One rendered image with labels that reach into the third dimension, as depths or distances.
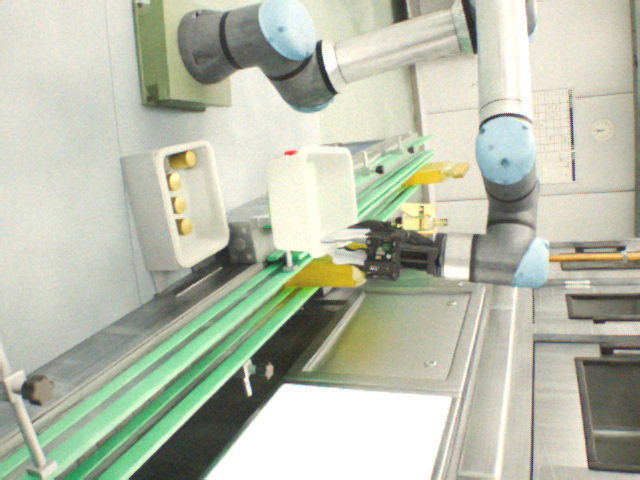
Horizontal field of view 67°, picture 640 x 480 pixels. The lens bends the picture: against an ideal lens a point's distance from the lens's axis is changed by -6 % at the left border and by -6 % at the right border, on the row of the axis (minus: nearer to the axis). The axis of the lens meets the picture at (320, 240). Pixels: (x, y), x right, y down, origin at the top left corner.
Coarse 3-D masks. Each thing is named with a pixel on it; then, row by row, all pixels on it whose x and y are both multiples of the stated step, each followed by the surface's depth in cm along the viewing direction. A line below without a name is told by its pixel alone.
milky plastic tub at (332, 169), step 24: (288, 168) 78; (312, 168) 96; (336, 168) 96; (288, 192) 78; (312, 192) 95; (336, 192) 96; (288, 216) 79; (312, 216) 95; (336, 216) 97; (288, 240) 80; (312, 240) 77
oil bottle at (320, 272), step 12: (312, 264) 113; (324, 264) 112; (336, 264) 111; (348, 264) 110; (300, 276) 115; (312, 276) 114; (324, 276) 113; (336, 276) 112; (348, 276) 111; (360, 276) 110
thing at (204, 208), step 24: (192, 144) 96; (192, 168) 104; (216, 168) 103; (168, 192) 90; (192, 192) 106; (216, 192) 104; (168, 216) 90; (192, 216) 107; (216, 216) 106; (192, 240) 107; (216, 240) 106; (192, 264) 95
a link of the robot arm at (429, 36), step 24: (456, 0) 91; (528, 0) 83; (408, 24) 94; (432, 24) 92; (456, 24) 91; (528, 24) 88; (336, 48) 99; (360, 48) 97; (384, 48) 96; (408, 48) 95; (432, 48) 94; (456, 48) 94; (312, 72) 100; (336, 72) 100; (360, 72) 100; (384, 72) 101; (288, 96) 104; (312, 96) 104
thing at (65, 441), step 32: (384, 192) 177; (256, 288) 100; (224, 320) 86; (160, 352) 77; (192, 352) 75; (128, 384) 69; (160, 384) 68; (64, 416) 62; (96, 416) 61; (64, 448) 55
